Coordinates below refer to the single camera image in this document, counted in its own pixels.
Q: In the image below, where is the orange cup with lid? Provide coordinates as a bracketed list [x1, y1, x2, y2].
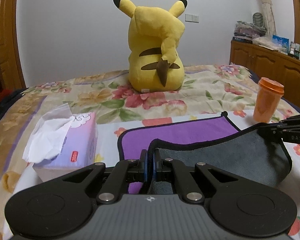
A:
[252, 77, 285, 124]

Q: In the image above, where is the blue picture card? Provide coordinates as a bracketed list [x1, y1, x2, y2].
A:
[272, 34, 290, 53]

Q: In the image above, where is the stack of folded clothes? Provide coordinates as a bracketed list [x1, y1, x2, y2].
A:
[233, 20, 267, 41]

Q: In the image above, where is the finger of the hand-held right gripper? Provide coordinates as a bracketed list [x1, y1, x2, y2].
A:
[257, 115, 300, 139]

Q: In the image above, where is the wooden cabinet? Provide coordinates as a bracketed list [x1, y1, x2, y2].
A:
[229, 40, 300, 112]

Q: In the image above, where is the yellow plush toy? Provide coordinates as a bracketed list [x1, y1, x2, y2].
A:
[112, 0, 188, 94]

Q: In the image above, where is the white tissue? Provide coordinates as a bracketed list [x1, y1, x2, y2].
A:
[22, 103, 73, 163]

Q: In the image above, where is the cream curtain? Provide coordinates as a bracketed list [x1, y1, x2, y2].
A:
[254, 0, 277, 46]

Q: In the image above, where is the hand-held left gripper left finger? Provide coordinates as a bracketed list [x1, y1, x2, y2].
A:
[62, 149, 151, 204]

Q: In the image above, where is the purple and grey towel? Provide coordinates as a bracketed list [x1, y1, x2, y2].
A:
[117, 111, 293, 195]

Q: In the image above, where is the wooden wardrobe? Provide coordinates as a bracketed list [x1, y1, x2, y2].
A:
[0, 0, 26, 112]

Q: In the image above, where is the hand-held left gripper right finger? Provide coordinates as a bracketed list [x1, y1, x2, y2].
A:
[150, 151, 237, 203]

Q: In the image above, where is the folded white cloth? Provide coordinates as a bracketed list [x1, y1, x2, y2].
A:
[252, 36, 277, 49]

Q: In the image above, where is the pink tissue box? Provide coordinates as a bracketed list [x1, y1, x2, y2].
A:
[32, 112, 99, 182]

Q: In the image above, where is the floral bed sheet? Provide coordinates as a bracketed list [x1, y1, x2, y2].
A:
[0, 64, 300, 240]

